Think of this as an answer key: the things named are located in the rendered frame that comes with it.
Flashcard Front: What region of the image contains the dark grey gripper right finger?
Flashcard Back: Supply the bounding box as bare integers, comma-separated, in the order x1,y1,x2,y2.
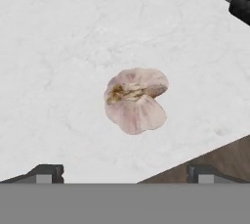
186,164,250,185

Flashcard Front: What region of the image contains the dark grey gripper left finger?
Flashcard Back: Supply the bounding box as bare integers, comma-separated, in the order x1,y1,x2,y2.
0,163,65,185

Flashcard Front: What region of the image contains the pale pink garlic bulb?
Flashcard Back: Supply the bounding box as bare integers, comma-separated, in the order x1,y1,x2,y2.
104,67,170,136

